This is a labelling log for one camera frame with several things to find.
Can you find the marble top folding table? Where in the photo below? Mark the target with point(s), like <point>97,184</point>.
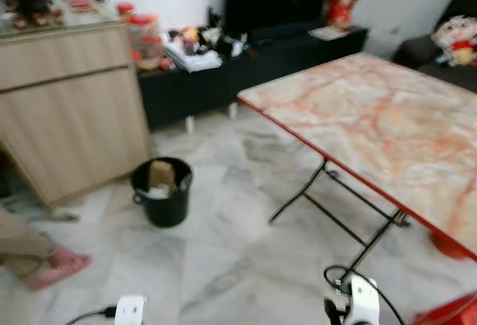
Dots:
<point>373,120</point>

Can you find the cartoon boy plush doll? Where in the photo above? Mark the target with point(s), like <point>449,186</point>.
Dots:
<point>456,40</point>

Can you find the white crumpled paper trash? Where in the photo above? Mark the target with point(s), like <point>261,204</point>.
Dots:
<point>160,191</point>

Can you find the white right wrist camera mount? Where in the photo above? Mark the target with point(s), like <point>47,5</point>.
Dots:
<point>365,303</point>

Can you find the red plastic stool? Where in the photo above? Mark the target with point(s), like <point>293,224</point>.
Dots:
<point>447,311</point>

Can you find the black television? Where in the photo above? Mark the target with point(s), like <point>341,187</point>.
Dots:
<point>276,1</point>

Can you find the brown cardboard box trash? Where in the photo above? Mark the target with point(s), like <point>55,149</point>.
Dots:
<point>161,174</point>

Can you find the pile of small toys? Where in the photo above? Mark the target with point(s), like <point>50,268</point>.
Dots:
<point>209,36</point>

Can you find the dark sofa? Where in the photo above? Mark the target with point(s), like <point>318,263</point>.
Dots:
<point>417,51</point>

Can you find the black low TV console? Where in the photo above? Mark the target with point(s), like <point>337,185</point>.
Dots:
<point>283,60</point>

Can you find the small red tray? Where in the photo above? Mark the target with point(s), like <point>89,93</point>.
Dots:
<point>80,4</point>

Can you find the large clear jar red lid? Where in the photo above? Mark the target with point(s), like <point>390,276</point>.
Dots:
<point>146,42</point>

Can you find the light wooden cabinet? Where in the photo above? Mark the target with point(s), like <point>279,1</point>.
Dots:
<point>67,116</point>

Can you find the white stack of papers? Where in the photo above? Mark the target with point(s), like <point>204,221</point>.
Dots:
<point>192,60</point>

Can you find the black plastic bucket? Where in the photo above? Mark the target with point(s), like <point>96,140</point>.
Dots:
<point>165,209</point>

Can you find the pink slipper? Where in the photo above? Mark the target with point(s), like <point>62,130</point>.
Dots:
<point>61,267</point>

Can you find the dark ornament figure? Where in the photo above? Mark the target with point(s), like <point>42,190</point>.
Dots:
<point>30,6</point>

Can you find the flat paper booklet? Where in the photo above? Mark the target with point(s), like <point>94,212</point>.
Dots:
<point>329,33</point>

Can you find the small jar red lid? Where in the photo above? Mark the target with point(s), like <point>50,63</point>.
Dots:
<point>124,10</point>

